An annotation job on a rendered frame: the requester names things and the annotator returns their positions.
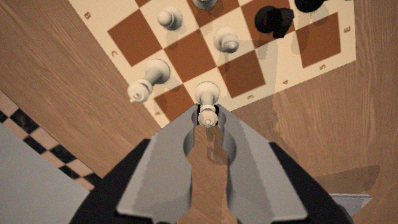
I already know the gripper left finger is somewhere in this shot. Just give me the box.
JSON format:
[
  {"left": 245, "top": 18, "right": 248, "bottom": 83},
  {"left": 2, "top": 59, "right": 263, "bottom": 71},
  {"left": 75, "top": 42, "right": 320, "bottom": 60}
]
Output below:
[{"left": 69, "top": 103, "right": 200, "bottom": 224}]

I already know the black chess piece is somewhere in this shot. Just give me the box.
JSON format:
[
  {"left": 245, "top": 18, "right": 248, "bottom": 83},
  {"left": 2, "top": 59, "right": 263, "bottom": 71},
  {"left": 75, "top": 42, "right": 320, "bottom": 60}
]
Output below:
[
  {"left": 254, "top": 5, "right": 295, "bottom": 39},
  {"left": 294, "top": 0, "right": 328, "bottom": 13}
]

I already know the white rook chess piece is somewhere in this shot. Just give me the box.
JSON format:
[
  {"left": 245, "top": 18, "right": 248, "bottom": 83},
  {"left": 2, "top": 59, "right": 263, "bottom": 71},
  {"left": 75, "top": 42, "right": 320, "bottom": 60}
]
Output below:
[{"left": 193, "top": 0, "right": 217, "bottom": 10}]

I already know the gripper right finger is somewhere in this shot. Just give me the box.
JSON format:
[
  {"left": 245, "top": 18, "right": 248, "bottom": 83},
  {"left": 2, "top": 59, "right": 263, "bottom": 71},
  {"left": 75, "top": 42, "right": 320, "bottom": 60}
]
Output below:
[{"left": 214, "top": 104, "right": 351, "bottom": 224}]

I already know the chessboard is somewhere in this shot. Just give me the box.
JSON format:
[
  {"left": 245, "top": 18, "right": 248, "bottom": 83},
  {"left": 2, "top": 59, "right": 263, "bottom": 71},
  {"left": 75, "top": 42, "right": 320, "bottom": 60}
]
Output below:
[{"left": 69, "top": 0, "right": 356, "bottom": 128}]

